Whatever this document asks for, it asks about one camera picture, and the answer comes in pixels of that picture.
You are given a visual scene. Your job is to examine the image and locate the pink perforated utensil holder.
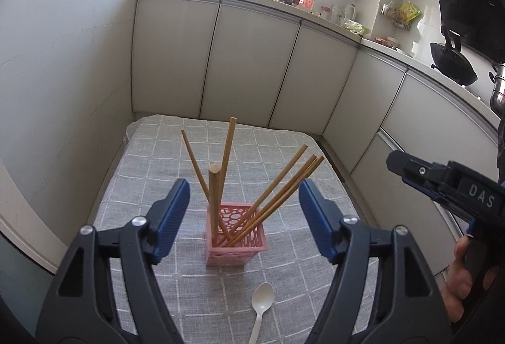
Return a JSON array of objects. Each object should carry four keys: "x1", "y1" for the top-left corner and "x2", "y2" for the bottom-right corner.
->
[{"x1": 205, "y1": 203, "x2": 268, "y2": 268}]

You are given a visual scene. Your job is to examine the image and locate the green vegetables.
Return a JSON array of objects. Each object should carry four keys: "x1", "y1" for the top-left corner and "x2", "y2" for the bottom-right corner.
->
[{"x1": 343, "y1": 21, "x2": 371, "y2": 36}]

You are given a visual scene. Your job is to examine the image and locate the set of wooden chopsticks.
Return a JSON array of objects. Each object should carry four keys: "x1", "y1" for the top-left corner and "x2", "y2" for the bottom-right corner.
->
[{"x1": 181, "y1": 116, "x2": 325, "y2": 248}]

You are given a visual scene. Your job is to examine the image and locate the white kitchen counter cabinets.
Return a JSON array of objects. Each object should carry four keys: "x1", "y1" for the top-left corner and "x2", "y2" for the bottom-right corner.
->
[{"x1": 130, "y1": 0, "x2": 505, "y2": 282}]

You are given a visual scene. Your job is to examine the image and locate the grey checked tablecloth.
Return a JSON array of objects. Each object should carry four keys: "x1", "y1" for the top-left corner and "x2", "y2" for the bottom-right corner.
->
[{"x1": 87, "y1": 114, "x2": 379, "y2": 344}]

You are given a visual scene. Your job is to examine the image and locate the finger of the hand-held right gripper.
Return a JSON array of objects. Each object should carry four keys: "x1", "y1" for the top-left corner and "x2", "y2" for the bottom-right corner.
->
[
  {"x1": 386, "y1": 150, "x2": 450, "y2": 189},
  {"x1": 400, "y1": 175, "x2": 446, "y2": 205}
]

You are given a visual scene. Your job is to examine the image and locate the yellow snack bag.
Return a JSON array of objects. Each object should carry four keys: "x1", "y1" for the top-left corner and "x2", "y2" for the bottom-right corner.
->
[{"x1": 396, "y1": 2, "x2": 422, "y2": 22}]

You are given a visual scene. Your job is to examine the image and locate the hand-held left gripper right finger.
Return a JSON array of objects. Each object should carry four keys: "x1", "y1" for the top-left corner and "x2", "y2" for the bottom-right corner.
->
[{"x1": 299, "y1": 178, "x2": 452, "y2": 344}]

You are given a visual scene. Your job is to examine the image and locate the person's right hand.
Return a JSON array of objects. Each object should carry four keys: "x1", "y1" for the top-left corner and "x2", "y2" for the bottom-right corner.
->
[{"x1": 440, "y1": 237, "x2": 500, "y2": 323}]

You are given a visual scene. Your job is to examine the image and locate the white plastic spoon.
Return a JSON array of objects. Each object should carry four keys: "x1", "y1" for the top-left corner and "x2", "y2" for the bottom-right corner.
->
[{"x1": 248, "y1": 282, "x2": 276, "y2": 344}]

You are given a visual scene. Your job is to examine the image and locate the frosted glass door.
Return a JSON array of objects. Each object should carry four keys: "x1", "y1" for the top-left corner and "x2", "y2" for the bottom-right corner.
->
[{"x1": 0, "y1": 234, "x2": 60, "y2": 344}]

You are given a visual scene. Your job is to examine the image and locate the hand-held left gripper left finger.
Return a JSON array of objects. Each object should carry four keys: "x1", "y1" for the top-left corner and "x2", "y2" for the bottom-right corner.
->
[{"x1": 35, "y1": 177, "x2": 192, "y2": 344}]

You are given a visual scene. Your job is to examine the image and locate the stainless steel pot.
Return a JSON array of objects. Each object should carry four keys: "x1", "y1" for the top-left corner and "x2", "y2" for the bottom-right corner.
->
[{"x1": 489, "y1": 61, "x2": 505, "y2": 110}]

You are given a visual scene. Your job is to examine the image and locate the black wok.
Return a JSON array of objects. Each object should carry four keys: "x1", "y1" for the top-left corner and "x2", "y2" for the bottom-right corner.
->
[{"x1": 429, "y1": 28, "x2": 478, "y2": 86}]

